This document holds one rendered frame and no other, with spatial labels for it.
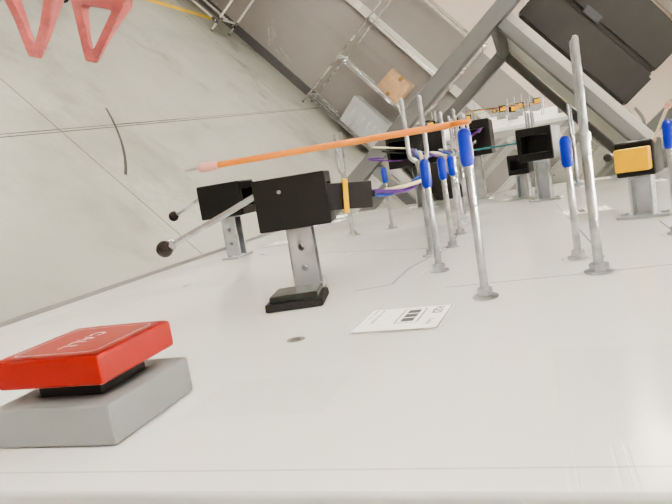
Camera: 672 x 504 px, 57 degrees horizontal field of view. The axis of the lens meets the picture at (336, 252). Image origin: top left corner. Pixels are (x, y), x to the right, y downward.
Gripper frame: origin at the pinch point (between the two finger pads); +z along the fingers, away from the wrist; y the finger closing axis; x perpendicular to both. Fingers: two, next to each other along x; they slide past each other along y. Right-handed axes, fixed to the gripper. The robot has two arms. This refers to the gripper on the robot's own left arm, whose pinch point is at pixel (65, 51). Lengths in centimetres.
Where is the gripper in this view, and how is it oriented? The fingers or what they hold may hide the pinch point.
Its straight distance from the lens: 74.3
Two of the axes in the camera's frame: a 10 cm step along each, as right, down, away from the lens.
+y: 2.0, -2.4, 9.5
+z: -1.7, 9.5, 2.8
